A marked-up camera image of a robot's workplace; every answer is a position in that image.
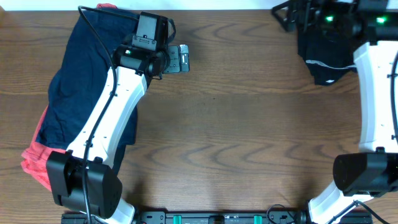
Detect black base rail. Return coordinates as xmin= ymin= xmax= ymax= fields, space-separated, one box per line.
xmin=60 ymin=210 xmax=373 ymax=224

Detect black garment under pile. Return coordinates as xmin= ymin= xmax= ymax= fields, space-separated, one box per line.
xmin=112 ymin=145 xmax=126 ymax=175

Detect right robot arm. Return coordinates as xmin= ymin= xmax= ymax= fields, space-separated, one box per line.
xmin=271 ymin=0 xmax=397 ymax=223

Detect black shorts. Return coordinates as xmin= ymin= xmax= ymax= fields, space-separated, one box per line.
xmin=297 ymin=29 xmax=357 ymax=86

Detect red shorts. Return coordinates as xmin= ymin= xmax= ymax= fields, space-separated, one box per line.
xmin=21 ymin=17 xmax=109 ymax=189

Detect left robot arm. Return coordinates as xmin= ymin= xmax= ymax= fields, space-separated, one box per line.
xmin=46 ymin=12 xmax=190 ymax=223

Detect navy blue shorts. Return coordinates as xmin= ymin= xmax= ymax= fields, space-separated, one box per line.
xmin=35 ymin=8 xmax=139 ymax=149

